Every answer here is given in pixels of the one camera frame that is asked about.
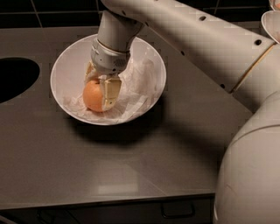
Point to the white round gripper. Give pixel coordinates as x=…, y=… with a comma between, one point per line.
x=108, y=61

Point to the orange fruit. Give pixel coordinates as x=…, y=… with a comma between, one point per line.
x=92, y=96

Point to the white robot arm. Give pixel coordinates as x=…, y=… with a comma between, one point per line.
x=248, y=188

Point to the white bowl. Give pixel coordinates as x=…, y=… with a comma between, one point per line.
x=68, y=72

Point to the white crumpled paper towel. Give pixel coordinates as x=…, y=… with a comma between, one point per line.
x=138, y=92

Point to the black drawer handle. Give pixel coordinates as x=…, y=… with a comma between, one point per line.
x=177, y=210

